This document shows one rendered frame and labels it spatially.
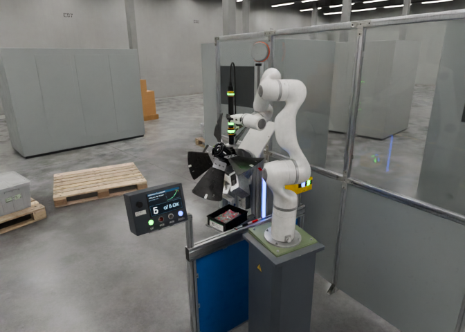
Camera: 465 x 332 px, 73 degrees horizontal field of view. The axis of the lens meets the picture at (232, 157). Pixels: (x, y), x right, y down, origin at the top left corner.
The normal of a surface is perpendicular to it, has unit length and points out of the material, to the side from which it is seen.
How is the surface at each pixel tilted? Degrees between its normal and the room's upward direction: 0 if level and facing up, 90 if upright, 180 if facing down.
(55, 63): 90
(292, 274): 90
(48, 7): 90
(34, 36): 90
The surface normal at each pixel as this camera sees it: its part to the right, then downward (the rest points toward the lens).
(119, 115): 0.70, 0.21
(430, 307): -0.82, 0.18
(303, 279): 0.48, 0.26
